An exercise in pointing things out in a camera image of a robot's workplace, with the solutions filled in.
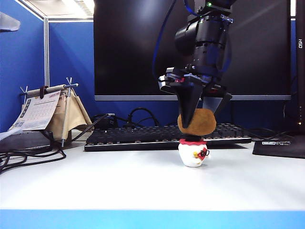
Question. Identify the white doll with flat head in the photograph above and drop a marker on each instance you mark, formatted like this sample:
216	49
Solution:
190	156

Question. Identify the white calendar sheet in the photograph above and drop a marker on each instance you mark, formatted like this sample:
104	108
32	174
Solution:
38	112

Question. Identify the brown kiwi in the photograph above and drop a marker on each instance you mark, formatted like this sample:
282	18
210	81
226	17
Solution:
202	121

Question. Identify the flat black notebook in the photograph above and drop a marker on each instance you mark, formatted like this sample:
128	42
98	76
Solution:
21	142

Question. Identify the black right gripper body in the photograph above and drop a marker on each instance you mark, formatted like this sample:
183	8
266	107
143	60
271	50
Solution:
202	77

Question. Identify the black mechanical keyboard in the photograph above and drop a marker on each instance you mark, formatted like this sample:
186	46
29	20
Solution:
143	138

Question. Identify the black mouse pad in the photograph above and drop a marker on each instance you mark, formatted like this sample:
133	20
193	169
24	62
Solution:
278	150

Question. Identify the black power adapter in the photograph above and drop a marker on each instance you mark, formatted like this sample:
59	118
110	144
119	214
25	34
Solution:
102	122

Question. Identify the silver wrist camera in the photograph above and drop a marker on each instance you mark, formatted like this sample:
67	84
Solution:
168	82

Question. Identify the black HSO monitor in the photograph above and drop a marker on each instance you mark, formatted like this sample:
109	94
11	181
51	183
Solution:
300	71

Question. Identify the black AOC computer monitor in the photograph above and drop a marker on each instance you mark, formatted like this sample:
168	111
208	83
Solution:
133	47

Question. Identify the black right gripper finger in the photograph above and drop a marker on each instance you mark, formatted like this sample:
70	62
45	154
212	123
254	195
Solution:
219	102
189	105

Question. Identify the grey partition post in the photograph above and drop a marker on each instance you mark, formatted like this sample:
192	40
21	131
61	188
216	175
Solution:
46	52

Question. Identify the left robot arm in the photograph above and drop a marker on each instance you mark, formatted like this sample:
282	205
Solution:
8	22

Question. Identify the beige canvas tent calendar stand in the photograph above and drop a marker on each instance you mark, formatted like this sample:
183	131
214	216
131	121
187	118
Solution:
74	114

